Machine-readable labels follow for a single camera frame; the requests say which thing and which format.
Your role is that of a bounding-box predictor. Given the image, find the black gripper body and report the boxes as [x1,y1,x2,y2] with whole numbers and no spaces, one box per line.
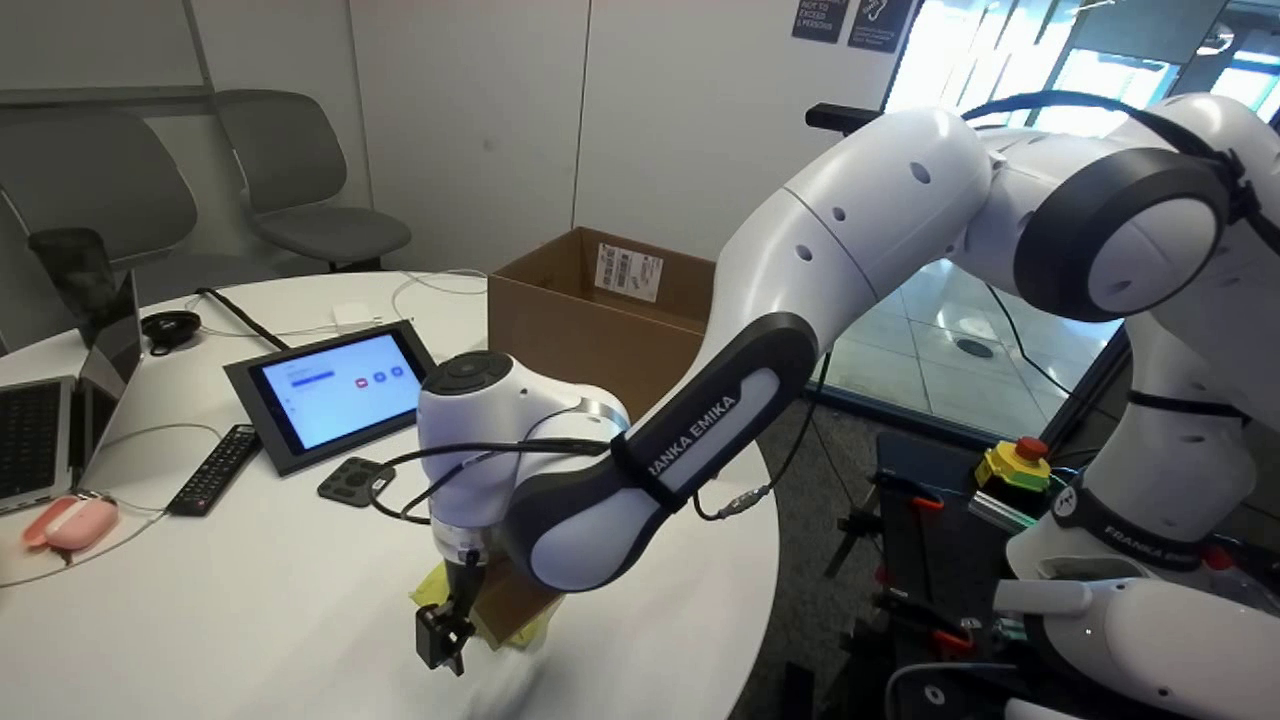
[438,547,490,625]

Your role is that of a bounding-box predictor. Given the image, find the yellow cloth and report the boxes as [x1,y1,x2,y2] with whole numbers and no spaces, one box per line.
[407,554,569,655]

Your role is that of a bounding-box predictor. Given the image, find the brown cardboard box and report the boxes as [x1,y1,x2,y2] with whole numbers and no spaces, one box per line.
[484,225,719,421]

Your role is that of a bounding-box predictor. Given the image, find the black smartphone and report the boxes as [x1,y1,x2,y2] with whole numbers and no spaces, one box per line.
[311,450,400,511]

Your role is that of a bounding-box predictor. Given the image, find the black tablet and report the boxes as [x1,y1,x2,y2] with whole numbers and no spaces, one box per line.
[220,314,444,478]

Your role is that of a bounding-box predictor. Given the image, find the black remote control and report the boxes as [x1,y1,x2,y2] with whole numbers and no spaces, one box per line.
[165,421,269,520]

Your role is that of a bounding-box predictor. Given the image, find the pink computer mouse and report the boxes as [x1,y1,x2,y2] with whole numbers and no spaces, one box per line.
[20,490,123,558]

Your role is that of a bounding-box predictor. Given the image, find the black round puck device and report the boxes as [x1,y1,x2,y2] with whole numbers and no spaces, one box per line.
[138,304,203,361]

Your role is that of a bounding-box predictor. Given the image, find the silver laptop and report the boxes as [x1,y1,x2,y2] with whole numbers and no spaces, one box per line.
[0,269,149,520]

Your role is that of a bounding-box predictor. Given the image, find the grey office chair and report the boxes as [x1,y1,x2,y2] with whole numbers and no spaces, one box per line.
[206,85,415,272]
[0,103,203,274]

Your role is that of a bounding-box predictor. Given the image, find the red yellow emergency stop button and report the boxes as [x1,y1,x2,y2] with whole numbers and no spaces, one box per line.
[967,433,1058,498]

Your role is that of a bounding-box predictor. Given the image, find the brown wrist camera block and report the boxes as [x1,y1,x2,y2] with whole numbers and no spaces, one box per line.
[466,562,562,646]

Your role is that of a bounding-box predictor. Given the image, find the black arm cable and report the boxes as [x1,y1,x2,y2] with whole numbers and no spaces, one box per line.
[363,334,840,529]

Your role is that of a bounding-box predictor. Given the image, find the thin white cable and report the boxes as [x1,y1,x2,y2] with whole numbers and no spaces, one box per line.
[0,421,224,591]

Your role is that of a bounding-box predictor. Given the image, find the black robot stand frame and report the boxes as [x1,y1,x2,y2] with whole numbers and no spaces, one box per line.
[818,425,1075,720]

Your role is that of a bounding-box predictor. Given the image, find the dark wall poster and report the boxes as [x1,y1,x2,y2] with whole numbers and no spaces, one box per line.
[844,0,925,57]
[789,0,856,43]

